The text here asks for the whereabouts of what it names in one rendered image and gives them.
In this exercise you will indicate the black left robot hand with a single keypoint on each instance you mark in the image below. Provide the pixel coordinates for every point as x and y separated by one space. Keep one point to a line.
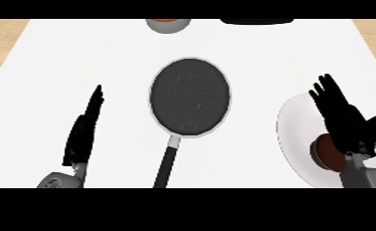
82 132

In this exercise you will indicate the grey bowl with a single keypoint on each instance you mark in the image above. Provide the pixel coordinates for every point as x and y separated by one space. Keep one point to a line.
166 25

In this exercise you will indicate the black appliance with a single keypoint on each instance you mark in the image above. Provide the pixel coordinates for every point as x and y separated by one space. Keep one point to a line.
256 21

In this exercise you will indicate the dark grey frying pan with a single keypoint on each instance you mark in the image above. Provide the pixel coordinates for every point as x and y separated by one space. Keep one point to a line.
187 99

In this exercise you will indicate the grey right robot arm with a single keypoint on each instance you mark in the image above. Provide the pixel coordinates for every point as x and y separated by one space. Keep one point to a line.
355 172

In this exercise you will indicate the white plate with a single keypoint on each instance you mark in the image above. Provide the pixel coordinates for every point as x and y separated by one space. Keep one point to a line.
298 142

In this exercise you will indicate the dark red tomato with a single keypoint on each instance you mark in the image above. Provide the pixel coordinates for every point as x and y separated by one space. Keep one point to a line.
326 152

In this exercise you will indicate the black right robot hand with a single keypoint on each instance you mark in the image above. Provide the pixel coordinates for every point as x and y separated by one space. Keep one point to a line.
342 118

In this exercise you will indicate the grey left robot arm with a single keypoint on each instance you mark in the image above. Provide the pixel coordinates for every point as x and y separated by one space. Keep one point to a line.
66 178

